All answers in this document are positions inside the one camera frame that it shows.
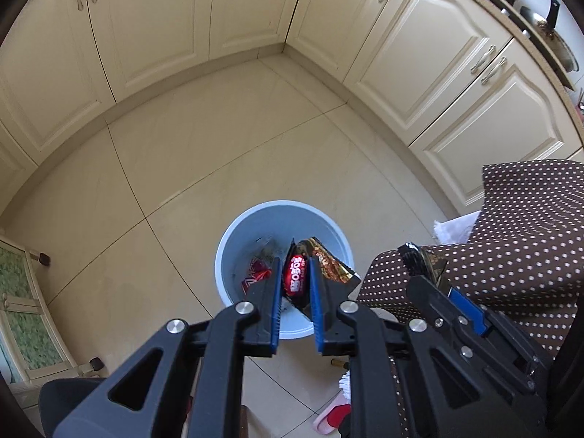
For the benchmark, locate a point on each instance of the gold brown foil wrapper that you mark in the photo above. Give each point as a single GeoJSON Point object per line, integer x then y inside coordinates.
{"type": "Point", "coordinates": [331, 267]}

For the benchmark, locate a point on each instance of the red snack packet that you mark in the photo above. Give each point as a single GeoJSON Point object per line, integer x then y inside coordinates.
{"type": "Point", "coordinates": [294, 276]}

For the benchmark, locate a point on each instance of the magenta yellow snack wrapper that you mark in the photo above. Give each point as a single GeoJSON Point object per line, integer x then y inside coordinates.
{"type": "Point", "coordinates": [258, 271]}

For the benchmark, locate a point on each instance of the light blue trash bin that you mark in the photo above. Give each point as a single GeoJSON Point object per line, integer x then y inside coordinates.
{"type": "Point", "coordinates": [270, 227]}

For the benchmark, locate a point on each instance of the pink red slipper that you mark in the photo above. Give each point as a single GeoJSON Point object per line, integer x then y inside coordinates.
{"type": "Point", "coordinates": [332, 416]}

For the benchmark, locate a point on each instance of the brown polka dot tablecloth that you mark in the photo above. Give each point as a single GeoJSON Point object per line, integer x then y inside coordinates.
{"type": "Point", "coordinates": [524, 258]}

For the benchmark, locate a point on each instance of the steel wok with lid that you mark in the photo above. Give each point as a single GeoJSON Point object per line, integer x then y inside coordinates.
{"type": "Point", "coordinates": [545, 27]}

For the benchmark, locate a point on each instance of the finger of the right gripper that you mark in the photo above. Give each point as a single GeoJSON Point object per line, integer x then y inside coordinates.
{"type": "Point", "coordinates": [474, 313]}
{"type": "Point", "coordinates": [419, 262]}

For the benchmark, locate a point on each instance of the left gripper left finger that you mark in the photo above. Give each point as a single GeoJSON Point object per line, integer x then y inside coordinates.
{"type": "Point", "coordinates": [186, 380]}

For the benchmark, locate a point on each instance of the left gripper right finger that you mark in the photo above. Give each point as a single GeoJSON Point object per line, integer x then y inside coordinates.
{"type": "Point", "coordinates": [406, 380]}

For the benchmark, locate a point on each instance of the cream base cabinets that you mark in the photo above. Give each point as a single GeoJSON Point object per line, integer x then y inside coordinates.
{"type": "Point", "coordinates": [456, 80]}

